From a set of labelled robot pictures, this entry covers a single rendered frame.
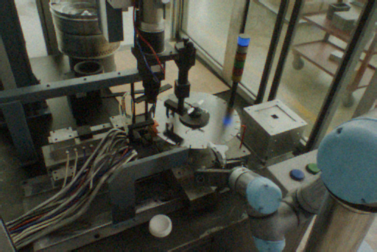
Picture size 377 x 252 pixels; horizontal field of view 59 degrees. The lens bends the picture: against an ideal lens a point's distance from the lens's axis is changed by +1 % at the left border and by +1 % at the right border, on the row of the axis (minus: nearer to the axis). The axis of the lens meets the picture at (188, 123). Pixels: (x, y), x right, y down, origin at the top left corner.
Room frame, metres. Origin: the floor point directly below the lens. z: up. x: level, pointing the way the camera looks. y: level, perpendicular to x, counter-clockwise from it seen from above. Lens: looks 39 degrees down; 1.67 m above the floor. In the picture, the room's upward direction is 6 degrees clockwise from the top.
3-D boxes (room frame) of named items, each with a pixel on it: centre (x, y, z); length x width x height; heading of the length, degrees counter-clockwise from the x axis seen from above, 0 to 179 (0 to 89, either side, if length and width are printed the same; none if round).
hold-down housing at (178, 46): (0.87, 0.03, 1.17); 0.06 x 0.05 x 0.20; 112
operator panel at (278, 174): (0.79, -0.42, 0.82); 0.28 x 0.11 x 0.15; 121
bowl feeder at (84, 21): (1.50, 0.53, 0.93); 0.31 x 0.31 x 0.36
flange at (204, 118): (0.93, -0.02, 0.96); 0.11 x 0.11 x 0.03
